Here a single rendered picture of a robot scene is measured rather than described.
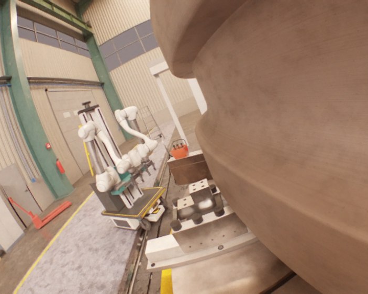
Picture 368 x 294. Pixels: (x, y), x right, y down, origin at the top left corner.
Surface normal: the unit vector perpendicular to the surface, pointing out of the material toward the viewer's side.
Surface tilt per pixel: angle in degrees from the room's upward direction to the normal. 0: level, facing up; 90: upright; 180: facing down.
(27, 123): 90
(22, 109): 90
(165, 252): 72
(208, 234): 90
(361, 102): 87
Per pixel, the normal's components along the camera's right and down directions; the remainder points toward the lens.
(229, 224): 0.02, 0.27
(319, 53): -0.87, 0.44
